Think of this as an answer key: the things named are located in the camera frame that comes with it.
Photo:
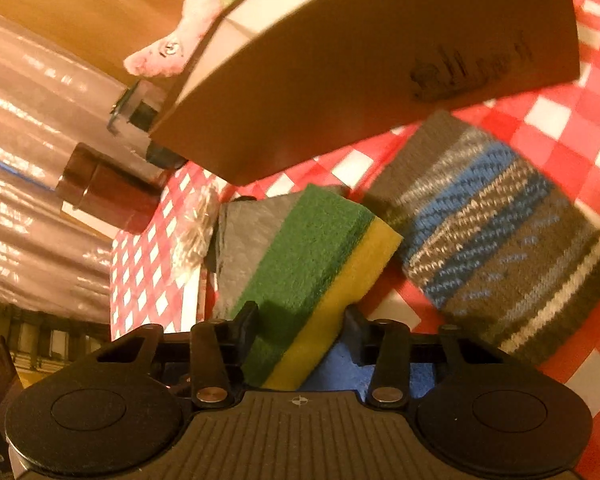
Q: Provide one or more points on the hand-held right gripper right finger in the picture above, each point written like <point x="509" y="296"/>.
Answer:
<point x="354" y="325"/>

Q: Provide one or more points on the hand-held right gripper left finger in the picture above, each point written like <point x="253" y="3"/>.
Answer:
<point x="244" y="321"/>

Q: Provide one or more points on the grey cloth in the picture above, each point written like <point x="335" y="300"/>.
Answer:
<point x="250" y="240"/>

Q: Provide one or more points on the green and yellow sponge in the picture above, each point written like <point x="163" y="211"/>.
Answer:
<point x="305" y="260"/>

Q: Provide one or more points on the grey blue striped sock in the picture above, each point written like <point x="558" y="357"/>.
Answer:
<point x="480" y="220"/>

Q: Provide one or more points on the brown cardboard box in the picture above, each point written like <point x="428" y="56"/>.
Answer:
<point x="330" y="85"/>

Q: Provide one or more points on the clear plastic wrapper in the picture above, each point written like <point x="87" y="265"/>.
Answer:
<point x="196" y="230"/>

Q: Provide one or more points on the dark brown canister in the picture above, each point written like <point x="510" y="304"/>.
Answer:
<point x="110" y="195"/>

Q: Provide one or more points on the glass jar with lid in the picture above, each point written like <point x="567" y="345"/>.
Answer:
<point x="140" y="105"/>

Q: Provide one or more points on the sheer curtain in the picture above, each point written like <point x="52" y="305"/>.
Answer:
<point x="30" y="160"/>

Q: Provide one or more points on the pink starfish plush toy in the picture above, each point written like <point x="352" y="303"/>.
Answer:
<point x="180" y="45"/>

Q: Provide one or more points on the red checkered tablecloth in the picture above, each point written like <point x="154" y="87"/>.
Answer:
<point x="555" y="125"/>

